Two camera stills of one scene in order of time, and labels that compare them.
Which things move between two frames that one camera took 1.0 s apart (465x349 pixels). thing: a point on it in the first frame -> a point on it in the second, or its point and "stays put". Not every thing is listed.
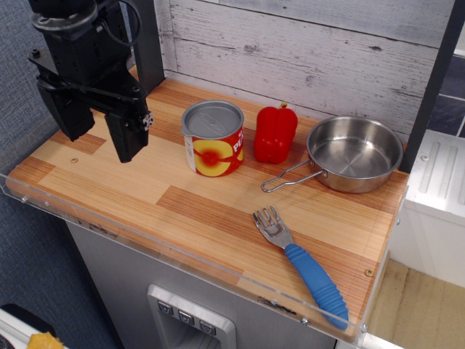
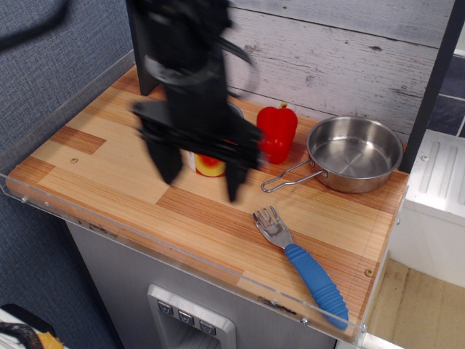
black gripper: (89, 58) -> (197, 115)
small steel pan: (356, 154) stays put
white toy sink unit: (429, 228) stays put
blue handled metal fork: (331, 302) stays put
